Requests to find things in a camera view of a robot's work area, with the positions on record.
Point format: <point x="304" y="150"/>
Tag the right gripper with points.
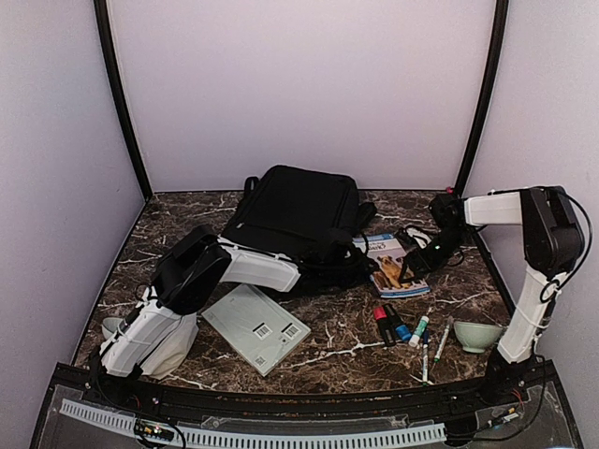
<point x="416" y="266"/>

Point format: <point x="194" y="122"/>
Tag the dog picture book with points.
<point x="388" y="278"/>

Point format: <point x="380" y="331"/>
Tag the black student bag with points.
<point x="309" y="217"/>

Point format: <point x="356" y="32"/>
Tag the grey notebook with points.
<point x="256" y="327"/>

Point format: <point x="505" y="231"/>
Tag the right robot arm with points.
<point x="555" y="246"/>

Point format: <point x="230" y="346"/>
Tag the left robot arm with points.
<point x="155" y="338"/>

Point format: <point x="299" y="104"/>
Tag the pink highlighter marker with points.
<point x="384" y="326"/>

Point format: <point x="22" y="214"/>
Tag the blue highlighter marker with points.
<point x="399" y="327"/>

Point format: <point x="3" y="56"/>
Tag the green whiteboard pen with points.
<point x="442" y="342"/>

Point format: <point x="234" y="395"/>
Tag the right pale green bowl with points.
<point x="476" y="338"/>

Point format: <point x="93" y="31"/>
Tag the pale green bowl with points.
<point x="476" y="338"/>
<point x="111" y="326"/>

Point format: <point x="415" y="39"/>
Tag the white pencil pouch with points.
<point x="172" y="350"/>

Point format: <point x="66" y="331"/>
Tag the left pale green bowl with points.
<point x="111" y="326"/>

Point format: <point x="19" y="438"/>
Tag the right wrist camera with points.
<point x="411" y="237"/>

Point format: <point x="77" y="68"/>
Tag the black front rail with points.
<point x="445" y="402"/>

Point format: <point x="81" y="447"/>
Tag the white slotted cable duct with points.
<point x="221" y="432"/>

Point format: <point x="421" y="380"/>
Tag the right black frame post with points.
<point x="496" y="41"/>

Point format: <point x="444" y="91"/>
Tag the black frame post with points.
<point x="102" y="20"/>
<point x="496" y="41"/>

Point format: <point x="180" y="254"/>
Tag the left black frame post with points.
<point x="102" y="20"/>

